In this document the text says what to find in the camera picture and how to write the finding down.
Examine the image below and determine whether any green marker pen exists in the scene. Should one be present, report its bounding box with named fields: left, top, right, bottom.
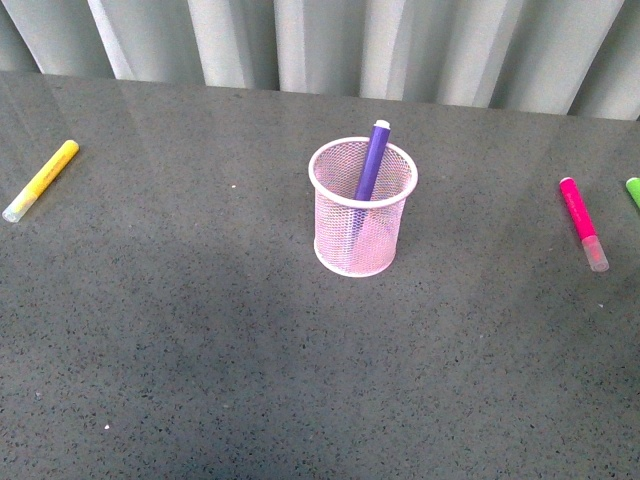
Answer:
left=625, top=177, right=640, bottom=208

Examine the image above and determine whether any purple marker pen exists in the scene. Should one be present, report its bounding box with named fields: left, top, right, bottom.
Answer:
left=354, top=119, right=391, bottom=201

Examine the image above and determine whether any pink marker pen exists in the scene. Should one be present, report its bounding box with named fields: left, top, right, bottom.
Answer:
left=559, top=177, right=609, bottom=273

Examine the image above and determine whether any grey pleated curtain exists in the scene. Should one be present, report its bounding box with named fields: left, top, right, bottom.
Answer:
left=1, top=1, right=639, bottom=121

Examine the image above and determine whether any pink mesh pen cup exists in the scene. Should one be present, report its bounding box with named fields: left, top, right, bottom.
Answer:
left=308, top=137, right=418, bottom=277

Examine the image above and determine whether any yellow marker pen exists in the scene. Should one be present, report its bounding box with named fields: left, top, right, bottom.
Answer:
left=2, top=140, right=80, bottom=223

